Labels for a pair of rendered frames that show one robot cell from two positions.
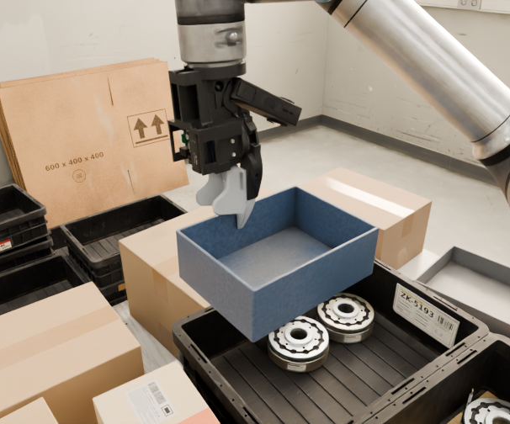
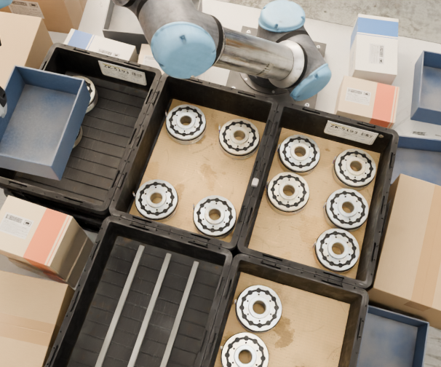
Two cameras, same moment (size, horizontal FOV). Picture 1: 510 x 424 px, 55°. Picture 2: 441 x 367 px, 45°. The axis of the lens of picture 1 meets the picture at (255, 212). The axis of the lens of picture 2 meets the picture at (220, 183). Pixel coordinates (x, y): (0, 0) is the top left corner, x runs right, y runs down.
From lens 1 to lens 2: 0.63 m
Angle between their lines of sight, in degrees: 45
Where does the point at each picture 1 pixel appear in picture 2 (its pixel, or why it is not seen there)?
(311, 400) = (89, 160)
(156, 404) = (19, 223)
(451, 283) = (126, 12)
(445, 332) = (139, 79)
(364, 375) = (108, 127)
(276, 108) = not seen: outside the picture
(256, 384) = not seen: hidden behind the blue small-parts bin
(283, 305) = (63, 156)
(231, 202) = not seen: outside the picture
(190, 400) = (34, 210)
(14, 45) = not seen: outside the picture
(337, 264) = (75, 116)
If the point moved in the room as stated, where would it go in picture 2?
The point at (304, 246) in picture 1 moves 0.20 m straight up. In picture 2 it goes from (43, 98) to (9, 38)
